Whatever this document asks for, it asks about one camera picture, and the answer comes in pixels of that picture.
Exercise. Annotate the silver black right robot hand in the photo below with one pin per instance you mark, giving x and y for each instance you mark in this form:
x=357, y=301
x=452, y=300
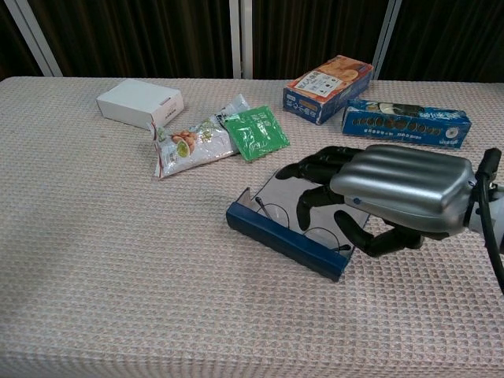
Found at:
x=405, y=185

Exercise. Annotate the navy blue glasses case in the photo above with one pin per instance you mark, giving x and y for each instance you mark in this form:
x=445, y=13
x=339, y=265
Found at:
x=283, y=236

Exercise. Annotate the thin metal frame eyeglasses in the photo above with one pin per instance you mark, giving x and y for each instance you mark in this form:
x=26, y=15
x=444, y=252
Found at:
x=260, y=202

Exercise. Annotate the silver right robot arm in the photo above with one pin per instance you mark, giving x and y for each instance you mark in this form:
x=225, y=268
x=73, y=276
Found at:
x=492, y=220

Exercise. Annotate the long blue cookie box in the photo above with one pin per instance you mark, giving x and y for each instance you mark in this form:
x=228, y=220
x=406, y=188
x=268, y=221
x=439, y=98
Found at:
x=405, y=126

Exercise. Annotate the orange and blue biscuit box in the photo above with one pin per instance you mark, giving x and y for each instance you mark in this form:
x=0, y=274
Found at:
x=309, y=106

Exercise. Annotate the white cardboard box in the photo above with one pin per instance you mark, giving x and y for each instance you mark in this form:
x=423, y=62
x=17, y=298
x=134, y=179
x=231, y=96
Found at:
x=138, y=102

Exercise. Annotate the green sachet packet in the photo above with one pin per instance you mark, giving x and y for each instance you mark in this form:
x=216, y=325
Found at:
x=256, y=134

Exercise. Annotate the white snack bag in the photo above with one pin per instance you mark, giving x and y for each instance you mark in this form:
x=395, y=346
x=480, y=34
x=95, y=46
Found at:
x=197, y=147

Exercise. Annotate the pink waffle tablecloth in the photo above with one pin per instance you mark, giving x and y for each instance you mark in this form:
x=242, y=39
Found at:
x=118, y=275

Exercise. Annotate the dark brown curtain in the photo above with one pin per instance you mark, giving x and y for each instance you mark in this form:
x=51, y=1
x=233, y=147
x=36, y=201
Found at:
x=138, y=35

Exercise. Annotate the white metal frame post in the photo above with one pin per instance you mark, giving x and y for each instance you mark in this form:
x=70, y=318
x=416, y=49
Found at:
x=235, y=39
x=33, y=39
x=386, y=39
x=247, y=39

